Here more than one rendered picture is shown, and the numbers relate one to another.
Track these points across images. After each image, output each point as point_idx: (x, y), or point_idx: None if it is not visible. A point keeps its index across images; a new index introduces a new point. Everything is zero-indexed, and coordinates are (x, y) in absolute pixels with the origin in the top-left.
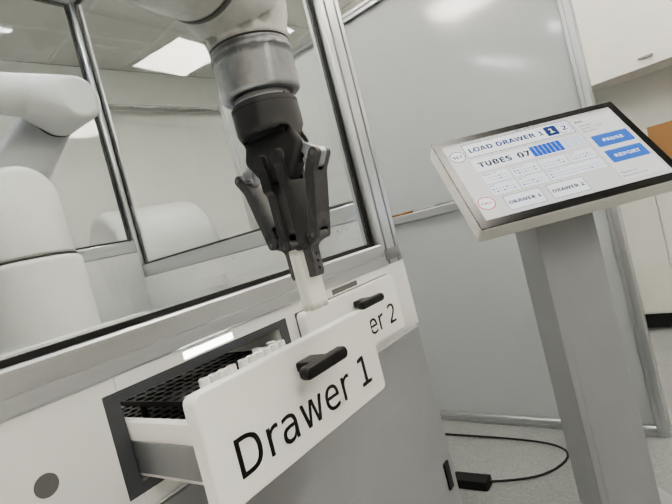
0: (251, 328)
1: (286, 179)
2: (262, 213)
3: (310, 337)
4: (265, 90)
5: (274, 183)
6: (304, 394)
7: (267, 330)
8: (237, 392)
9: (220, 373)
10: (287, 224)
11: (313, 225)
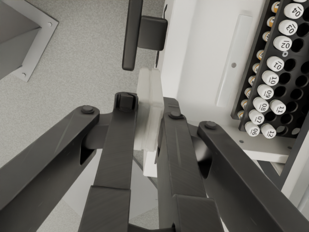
0: (306, 144)
1: (88, 198)
2: (237, 178)
3: (163, 67)
4: None
5: (168, 229)
6: (165, 18)
7: (289, 161)
8: None
9: (288, 20)
10: (163, 154)
11: (75, 118)
